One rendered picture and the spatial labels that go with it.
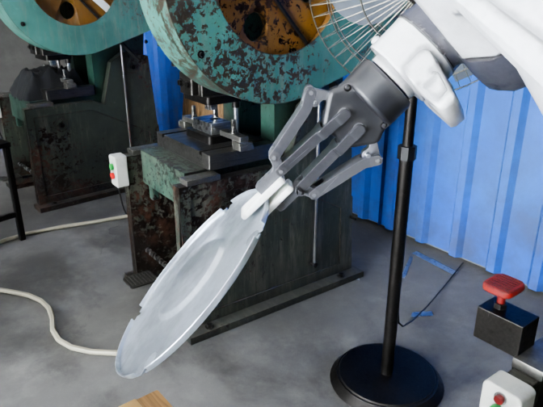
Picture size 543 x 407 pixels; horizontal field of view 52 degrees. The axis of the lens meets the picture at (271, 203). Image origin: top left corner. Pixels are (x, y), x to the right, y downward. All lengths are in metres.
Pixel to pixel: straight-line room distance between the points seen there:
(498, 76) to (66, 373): 1.88
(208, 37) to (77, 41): 1.75
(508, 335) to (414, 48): 0.69
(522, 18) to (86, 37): 3.08
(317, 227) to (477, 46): 1.96
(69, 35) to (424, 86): 2.88
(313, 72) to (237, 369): 1.09
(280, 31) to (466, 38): 1.43
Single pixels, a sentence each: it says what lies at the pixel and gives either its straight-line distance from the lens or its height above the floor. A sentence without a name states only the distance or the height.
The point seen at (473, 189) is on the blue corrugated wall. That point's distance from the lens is 2.81.
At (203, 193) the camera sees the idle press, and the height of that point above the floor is 0.58.
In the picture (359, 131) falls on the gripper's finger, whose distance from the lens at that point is 0.65.
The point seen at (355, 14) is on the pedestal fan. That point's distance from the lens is 1.51.
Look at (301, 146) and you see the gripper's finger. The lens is 0.66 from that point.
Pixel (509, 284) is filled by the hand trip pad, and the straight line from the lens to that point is 1.16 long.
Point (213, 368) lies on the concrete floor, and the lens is 2.11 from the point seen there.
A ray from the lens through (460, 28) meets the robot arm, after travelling 0.55.
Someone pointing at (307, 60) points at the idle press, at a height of 1.05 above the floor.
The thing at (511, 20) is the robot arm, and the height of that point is 1.27.
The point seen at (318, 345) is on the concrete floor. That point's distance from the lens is 2.22.
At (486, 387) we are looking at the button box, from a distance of 1.13.
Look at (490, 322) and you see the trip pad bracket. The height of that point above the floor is 0.68.
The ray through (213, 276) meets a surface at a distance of 0.66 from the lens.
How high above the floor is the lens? 1.29
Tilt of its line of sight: 22 degrees down
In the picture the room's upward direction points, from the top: straight up
